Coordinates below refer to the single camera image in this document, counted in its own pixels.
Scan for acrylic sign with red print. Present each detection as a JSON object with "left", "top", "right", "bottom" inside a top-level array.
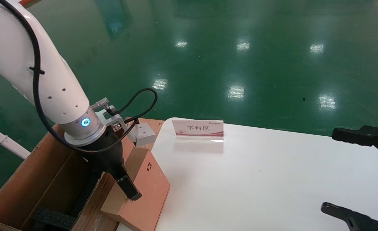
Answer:
[{"left": 172, "top": 119, "right": 224, "bottom": 142}]

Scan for black foam insert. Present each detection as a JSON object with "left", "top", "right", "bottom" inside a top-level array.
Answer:
[{"left": 32, "top": 208, "right": 77, "bottom": 231}]

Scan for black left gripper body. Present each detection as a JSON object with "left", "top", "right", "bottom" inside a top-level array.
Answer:
[{"left": 80, "top": 128, "right": 127, "bottom": 182}]

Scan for white plastic pipe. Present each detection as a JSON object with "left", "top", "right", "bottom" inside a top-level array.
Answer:
[{"left": 0, "top": 121, "right": 31, "bottom": 160}]

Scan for silver cable connector plug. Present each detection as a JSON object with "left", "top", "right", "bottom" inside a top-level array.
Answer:
[{"left": 90, "top": 98, "right": 110, "bottom": 111}]

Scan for silver camera mounting bracket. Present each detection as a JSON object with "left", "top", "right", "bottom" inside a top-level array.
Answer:
[{"left": 96, "top": 105, "right": 127, "bottom": 136}]

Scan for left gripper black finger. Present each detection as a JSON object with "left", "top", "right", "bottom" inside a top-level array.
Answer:
[{"left": 116, "top": 174, "right": 142, "bottom": 201}]

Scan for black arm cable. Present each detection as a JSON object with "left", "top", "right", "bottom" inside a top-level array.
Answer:
[{"left": 0, "top": 0, "right": 158, "bottom": 154}]

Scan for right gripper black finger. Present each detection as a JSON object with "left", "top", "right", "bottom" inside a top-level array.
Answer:
[
  {"left": 321, "top": 202, "right": 378, "bottom": 231},
  {"left": 332, "top": 125, "right": 378, "bottom": 160}
]

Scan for large cardboard box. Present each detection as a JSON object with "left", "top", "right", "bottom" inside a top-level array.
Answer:
[{"left": 0, "top": 117, "right": 165, "bottom": 231}]

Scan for small cardboard box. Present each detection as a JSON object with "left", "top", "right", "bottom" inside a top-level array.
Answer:
[{"left": 101, "top": 147, "right": 171, "bottom": 231}]

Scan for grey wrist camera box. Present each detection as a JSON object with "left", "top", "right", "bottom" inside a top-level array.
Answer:
[{"left": 133, "top": 123, "right": 156, "bottom": 147}]

